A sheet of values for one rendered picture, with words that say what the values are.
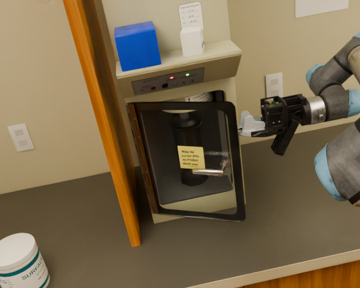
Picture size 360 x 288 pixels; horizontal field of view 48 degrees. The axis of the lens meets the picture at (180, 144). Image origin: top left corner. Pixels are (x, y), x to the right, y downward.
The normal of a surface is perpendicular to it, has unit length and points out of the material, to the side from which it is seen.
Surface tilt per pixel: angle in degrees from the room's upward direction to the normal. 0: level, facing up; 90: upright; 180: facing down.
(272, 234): 0
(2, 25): 90
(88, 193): 0
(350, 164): 66
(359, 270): 90
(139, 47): 90
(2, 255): 0
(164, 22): 90
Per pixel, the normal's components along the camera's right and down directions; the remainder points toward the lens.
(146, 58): 0.14, 0.46
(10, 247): -0.15, -0.86
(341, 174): -0.59, 0.23
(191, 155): -0.32, 0.50
